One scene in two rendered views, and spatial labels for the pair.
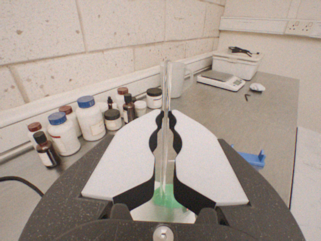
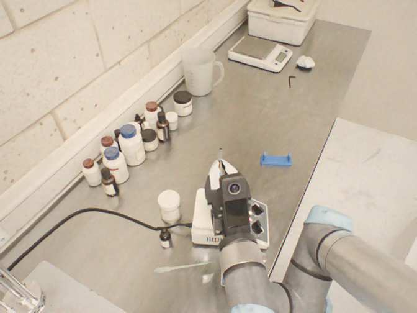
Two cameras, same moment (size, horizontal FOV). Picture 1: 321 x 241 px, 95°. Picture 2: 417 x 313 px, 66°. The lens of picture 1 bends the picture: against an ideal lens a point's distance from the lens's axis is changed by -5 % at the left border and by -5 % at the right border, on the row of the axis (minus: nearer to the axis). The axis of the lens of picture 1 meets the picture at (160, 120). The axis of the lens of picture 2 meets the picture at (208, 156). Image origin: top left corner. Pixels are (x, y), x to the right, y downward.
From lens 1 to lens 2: 0.59 m
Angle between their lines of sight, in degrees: 16
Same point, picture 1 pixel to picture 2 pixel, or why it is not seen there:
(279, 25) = not seen: outside the picture
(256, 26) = not seen: outside the picture
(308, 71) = (383, 18)
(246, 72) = (295, 35)
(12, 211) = (107, 230)
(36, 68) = (70, 105)
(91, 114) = (136, 142)
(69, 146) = (123, 174)
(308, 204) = (318, 190)
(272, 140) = (304, 138)
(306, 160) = (329, 154)
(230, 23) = not seen: outside the picture
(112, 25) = (125, 30)
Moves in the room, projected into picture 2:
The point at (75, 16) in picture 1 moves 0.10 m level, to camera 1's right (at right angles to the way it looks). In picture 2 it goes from (94, 40) to (130, 36)
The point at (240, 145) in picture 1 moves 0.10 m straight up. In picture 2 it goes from (275, 148) to (279, 127)
